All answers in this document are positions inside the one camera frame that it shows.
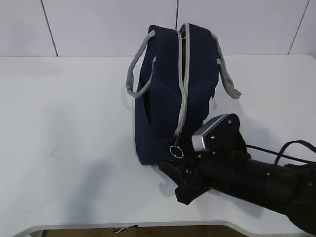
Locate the navy blue lunch bag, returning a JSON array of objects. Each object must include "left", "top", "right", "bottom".
[{"left": 126, "top": 23, "right": 241, "bottom": 165}]

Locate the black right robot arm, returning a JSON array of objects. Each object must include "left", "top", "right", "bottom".
[{"left": 158, "top": 114, "right": 316, "bottom": 235}]

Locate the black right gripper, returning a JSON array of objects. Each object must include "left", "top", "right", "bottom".
[{"left": 158, "top": 114, "right": 269, "bottom": 205}]

